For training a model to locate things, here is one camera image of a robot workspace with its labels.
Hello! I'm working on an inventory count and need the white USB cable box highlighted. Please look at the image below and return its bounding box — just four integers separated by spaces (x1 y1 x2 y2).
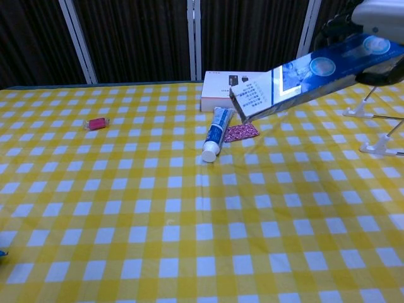
200 70 273 112

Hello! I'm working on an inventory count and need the pink wrapped candy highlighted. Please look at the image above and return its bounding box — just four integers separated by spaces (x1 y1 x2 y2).
82 117 111 132

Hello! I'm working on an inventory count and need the yellow checkered tablecloth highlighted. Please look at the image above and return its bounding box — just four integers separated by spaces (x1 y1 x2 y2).
0 80 404 303

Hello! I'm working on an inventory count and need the blue toothpaste box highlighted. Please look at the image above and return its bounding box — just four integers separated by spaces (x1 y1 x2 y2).
229 32 404 125

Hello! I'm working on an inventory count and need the dark folding screen panel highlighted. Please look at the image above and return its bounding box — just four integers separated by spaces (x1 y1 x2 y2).
298 0 360 59
59 0 197 85
187 0 321 81
0 0 97 90

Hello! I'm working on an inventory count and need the blue white toothpaste tube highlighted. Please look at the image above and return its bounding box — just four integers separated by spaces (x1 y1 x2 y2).
201 106 235 163

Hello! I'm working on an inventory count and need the pink patterned card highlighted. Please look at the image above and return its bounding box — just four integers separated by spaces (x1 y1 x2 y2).
224 122 261 144

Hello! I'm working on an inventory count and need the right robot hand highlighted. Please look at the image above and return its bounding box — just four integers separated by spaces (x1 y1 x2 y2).
321 0 404 86

